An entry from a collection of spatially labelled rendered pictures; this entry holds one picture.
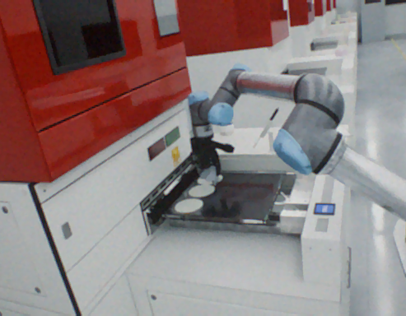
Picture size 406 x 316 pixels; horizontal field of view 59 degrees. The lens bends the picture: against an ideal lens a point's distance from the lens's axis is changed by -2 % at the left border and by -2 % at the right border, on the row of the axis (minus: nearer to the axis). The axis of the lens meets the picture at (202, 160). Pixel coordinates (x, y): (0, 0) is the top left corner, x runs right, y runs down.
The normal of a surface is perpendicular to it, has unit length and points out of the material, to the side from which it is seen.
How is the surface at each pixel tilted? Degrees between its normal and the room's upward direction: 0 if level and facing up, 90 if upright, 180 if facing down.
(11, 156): 90
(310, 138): 64
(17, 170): 90
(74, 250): 90
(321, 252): 90
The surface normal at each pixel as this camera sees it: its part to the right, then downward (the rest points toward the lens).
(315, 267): -0.37, 0.39
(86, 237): 0.92, 0.00
